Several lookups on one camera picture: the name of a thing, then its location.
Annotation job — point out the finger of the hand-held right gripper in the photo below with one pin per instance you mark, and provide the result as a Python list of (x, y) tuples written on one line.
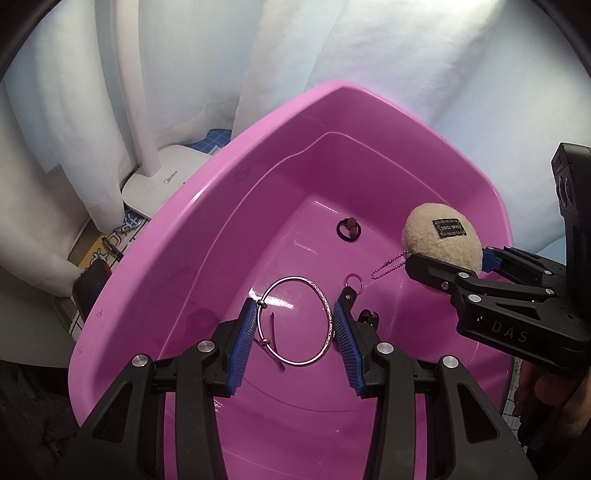
[(434, 274), (491, 261)]

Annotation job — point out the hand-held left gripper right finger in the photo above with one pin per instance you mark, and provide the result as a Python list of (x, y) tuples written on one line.
[(348, 346)]

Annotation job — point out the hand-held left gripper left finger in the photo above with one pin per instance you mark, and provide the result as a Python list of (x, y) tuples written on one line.
[(240, 346)]

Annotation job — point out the dark hairpin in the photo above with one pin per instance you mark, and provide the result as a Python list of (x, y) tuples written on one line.
[(273, 332)]

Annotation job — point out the beaded silver bangle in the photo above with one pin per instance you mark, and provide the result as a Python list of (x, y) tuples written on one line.
[(298, 278)]

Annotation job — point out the pink plastic basin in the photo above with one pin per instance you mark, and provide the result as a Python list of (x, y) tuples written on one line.
[(323, 184)]

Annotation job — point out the person's right hand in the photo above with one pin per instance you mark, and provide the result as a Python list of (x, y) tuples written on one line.
[(554, 397)]

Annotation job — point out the black pen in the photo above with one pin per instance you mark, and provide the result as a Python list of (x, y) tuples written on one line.
[(113, 248)]

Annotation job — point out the black smartphone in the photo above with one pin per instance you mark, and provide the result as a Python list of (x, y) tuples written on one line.
[(90, 286)]

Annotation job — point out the yellow printed packet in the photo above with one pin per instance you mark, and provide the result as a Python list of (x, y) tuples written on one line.
[(92, 254)]

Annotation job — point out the white desk lamp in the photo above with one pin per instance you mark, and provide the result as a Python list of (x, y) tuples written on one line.
[(161, 180)]

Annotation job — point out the blue checked cloth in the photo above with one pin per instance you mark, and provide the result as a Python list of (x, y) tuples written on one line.
[(214, 138)]

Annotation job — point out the white curtain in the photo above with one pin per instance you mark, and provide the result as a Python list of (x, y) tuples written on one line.
[(369, 46)]

